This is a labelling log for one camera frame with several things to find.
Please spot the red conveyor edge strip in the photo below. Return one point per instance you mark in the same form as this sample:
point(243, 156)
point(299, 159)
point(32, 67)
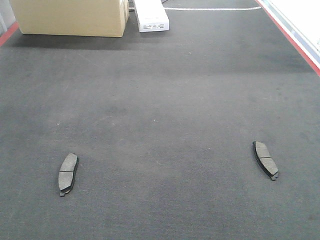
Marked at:
point(290, 37)

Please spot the grey brake pad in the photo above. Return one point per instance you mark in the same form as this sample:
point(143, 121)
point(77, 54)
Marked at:
point(67, 174)
point(265, 160)

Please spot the white long carton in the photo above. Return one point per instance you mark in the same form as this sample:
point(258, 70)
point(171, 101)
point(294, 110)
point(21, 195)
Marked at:
point(151, 16)

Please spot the dark grey conveyor belt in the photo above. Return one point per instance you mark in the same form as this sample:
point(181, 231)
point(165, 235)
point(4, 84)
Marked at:
point(163, 124)

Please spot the white conveyor side rail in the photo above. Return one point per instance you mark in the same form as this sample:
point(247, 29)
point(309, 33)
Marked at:
point(297, 22)

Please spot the brown cardboard box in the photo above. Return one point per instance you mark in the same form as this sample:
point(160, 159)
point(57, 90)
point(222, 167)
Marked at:
point(92, 18)

